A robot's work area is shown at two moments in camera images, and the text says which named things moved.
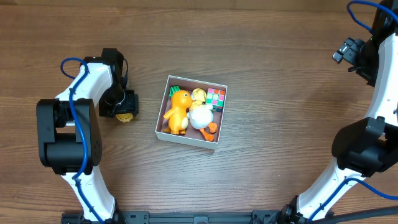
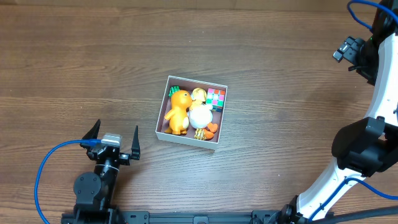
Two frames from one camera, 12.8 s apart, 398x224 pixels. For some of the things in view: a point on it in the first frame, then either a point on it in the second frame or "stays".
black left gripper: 121,109 → 109,154
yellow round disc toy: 124,117 → 199,134
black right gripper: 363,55 stays
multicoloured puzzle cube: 216,98 stays
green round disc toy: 173,89 stays
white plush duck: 201,116 stays
